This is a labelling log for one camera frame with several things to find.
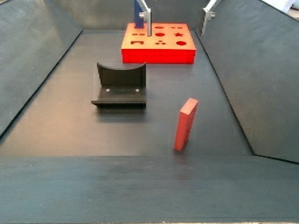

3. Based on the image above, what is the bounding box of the red shape-sorter board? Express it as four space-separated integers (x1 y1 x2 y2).
122 23 196 64

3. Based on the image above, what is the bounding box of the blue rectangular peg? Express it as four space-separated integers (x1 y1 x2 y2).
135 0 144 29

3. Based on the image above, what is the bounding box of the black curved holder stand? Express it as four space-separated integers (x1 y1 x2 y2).
91 64 146 108

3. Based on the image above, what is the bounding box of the red double-square peg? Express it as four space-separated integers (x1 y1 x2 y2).
174 98 199 151

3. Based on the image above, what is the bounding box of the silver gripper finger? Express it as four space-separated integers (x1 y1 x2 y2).
200 0 220 35
136 0 152 37

